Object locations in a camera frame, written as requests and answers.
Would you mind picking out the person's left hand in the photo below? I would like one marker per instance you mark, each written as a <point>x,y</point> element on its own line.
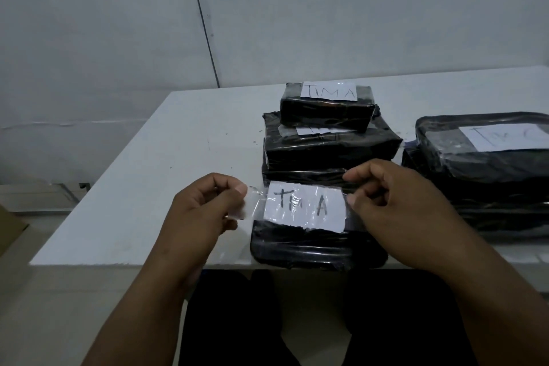
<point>193,224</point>

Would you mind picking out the person's right hand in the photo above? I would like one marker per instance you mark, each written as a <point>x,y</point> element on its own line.
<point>407,224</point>

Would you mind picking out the large black package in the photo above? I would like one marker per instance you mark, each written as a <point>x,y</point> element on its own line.
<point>420,164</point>

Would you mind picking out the rounded black package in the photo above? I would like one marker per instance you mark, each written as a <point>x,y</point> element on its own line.
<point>450,164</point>

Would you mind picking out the black tray container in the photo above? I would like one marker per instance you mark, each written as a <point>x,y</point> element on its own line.
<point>317,250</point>

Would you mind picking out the white label small writing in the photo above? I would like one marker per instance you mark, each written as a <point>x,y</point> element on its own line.
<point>304,207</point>

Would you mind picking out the thick black package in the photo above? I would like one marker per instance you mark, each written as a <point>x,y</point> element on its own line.
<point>300,177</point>

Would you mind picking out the white label thin writing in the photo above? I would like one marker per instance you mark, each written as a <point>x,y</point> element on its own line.
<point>506,136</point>
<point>330,91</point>

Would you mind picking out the white label black bottom line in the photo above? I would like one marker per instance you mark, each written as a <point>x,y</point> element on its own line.
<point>309,131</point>

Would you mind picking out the small lumpy black package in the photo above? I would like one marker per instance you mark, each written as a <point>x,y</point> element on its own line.
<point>326,115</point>

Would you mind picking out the person's left forearm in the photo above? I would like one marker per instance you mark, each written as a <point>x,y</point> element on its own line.
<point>137,318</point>

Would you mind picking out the person's dark trousers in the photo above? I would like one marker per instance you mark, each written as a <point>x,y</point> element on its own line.
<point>240,323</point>

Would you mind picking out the brown cardboard sheet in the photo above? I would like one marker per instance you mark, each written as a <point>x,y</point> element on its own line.
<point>10,230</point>

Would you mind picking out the grey metal frame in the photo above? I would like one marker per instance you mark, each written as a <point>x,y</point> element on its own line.
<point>83,186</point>

